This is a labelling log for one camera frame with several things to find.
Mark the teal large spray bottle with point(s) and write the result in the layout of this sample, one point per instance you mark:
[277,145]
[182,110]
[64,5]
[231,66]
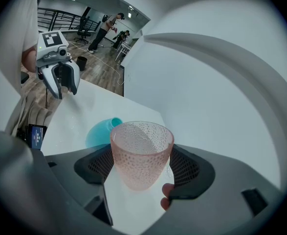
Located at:
[99,133]

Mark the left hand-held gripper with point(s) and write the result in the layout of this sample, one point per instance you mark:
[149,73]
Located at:
[51,39]

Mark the person's beige printed shorts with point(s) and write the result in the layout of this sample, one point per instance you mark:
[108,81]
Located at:
[33,114]

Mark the black office chair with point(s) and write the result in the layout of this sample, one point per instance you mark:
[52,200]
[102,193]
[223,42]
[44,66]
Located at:
[83,33]

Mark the black waste bin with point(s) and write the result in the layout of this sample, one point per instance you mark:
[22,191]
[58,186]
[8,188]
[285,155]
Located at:
[81,63]

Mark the black metal railing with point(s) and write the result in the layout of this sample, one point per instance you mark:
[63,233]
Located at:
[60,17]

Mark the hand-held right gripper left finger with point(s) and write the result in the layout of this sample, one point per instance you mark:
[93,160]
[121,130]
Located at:
[48,192]

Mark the person's beige t-shirt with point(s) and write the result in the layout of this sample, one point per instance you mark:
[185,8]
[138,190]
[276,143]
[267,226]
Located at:
[13,33]

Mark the black screen device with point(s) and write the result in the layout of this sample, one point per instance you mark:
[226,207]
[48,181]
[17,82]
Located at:
[37,137]

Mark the person's left forearm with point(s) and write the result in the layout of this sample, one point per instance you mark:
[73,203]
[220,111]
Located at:
[29,59]

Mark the small white table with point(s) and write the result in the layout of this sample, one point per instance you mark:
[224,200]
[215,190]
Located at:
[125,47]

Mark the person's right hand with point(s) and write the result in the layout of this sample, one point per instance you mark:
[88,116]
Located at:
[166,195]

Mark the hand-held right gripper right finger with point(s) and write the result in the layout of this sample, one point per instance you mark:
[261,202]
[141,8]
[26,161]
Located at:
[219,204]

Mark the pink textured plastic cup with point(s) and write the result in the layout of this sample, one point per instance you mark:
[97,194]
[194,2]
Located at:
[140,160]

